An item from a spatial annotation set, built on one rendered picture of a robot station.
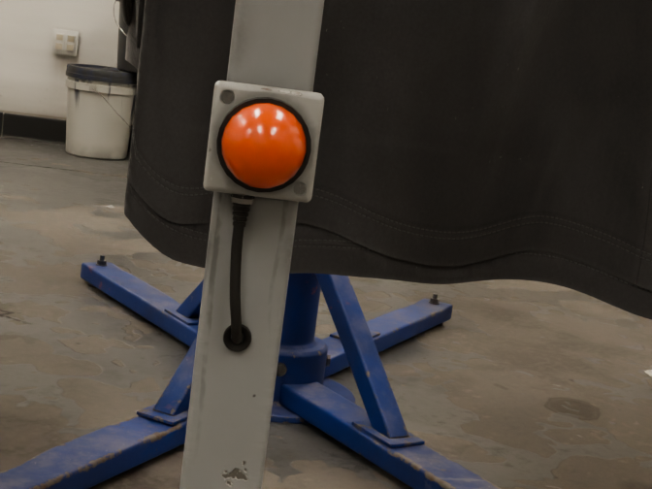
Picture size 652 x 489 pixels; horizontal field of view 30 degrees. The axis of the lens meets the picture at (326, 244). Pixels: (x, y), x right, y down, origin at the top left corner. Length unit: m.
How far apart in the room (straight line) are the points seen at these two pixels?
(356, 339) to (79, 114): 3.27
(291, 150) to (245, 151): 0.02
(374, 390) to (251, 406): 1.44
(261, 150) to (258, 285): 0.08
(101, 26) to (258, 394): 4.96
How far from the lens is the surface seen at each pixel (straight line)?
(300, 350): 2.22
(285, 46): 0.56
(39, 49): 5.56
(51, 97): 5.56
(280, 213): 0.57
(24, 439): 1.99
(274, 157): 0.52
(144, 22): 0.85
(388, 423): 2.00
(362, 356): 2.05
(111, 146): 5.19
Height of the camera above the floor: 0.71
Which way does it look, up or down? 11 degrees down
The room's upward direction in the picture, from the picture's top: 8 degrees clockwise
